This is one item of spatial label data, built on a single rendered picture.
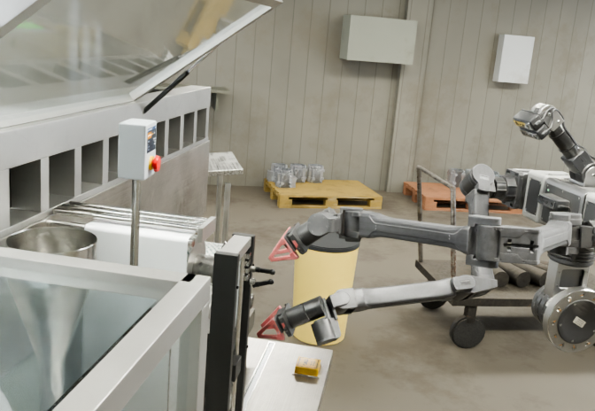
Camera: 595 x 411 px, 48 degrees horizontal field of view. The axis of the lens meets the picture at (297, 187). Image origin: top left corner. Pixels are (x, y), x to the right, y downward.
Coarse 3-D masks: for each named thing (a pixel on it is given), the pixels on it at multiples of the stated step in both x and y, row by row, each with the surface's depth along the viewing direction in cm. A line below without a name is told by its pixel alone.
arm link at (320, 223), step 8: (344, 208) 170; (352, 208) 170; (360, 208) 170; (312, 216) 164; (320, 216) 164; (328, 216) 166; (312, 224) 164; (320, 224) 164; (328, 224) 163; (336, 224) 166; (312, 232) 165; (320, 232) 164; (336, 232) 168; (352, 240) 170
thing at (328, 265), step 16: (320, 240) 414; (336, 240) 417; (304, 256) 409; (320, 256) 403; (336, 256) 403; (352, 256) 410; (304, 272) 411; (320, 272) 405; (336, 272) 406; (352, 272) 416; (304, 288) 413; (320, 288) 408; (336, 288) 409; (304, 336) 420
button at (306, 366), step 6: (300, 360) 203; (306, 360) 203; (312, 360) 203; (318, 360) 204; (300, 366) 199; (306, 366) 199; (312, 366) 200; (318, 366) 200; (300, 372) 199; (306, 372) 198; (312, 372) 198; (318, 372) 199
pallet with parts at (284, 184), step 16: (272, 176) 795; (288, 176) 768; (304, 176) 806; (320, 176) 808; (272, 192) 772; (288, 192) 749; (304, 192) 755; (320, 192) 762; (336, 192) 769; (352, 192) 776; (368, 192) 783; (336, 208) 758; (368, 208) 768
